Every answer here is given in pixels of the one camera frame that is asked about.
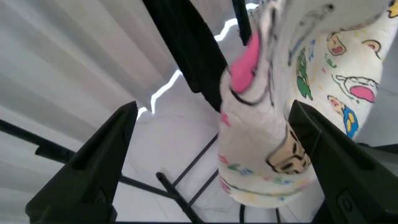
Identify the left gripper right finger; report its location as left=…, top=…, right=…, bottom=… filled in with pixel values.
left=287, top=99, right=398, bottom=223

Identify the cream printed garment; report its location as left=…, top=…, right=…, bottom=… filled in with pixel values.
left=217, top=0, right=398, bottom=209

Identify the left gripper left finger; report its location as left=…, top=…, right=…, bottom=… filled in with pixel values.
left=25, top=100, right=139, bottom=223

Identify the black clothes rack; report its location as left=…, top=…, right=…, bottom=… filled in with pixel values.
left=0, top=0, right=282, bottom=223

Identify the black garment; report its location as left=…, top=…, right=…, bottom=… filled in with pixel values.
left=142, top=0, right=229, bottom=113

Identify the white curtain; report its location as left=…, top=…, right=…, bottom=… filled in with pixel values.
left=0, top=0, right=237, bottom=223

